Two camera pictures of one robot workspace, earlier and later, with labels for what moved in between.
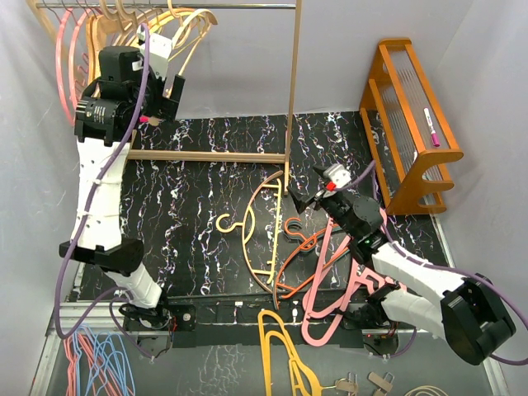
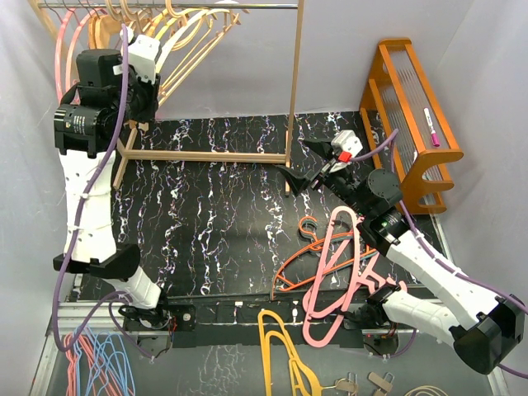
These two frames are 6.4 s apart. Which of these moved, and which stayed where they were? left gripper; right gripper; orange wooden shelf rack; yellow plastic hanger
Moved: right gripper; left gripper
Stayed: yellow plastic hanger; orange wooden shelf rack
